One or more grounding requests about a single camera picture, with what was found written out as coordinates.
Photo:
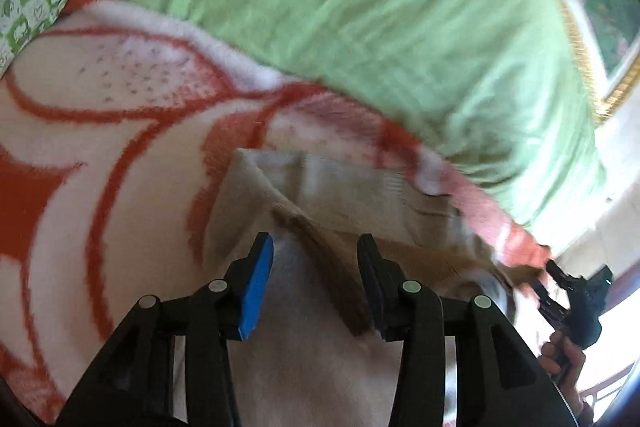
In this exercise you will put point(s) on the gold framed picture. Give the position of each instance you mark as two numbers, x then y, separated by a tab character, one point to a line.
607	7

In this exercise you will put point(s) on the beige small garment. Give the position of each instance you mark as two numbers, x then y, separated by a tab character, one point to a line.
320	202

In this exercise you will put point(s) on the person's right hand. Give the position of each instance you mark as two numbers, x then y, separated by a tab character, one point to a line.
562	359

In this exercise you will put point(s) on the green and white printed pillow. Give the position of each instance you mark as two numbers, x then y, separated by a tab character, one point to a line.
30	2

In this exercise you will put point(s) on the orange and white patterned blanket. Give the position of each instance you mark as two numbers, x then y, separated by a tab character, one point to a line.
115	142

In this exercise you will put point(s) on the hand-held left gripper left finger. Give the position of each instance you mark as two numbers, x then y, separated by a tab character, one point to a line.
257	289

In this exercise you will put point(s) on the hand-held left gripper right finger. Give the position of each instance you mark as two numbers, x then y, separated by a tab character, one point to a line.
374	292

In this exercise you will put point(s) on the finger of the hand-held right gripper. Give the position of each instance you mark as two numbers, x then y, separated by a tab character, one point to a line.
557	271
547	302

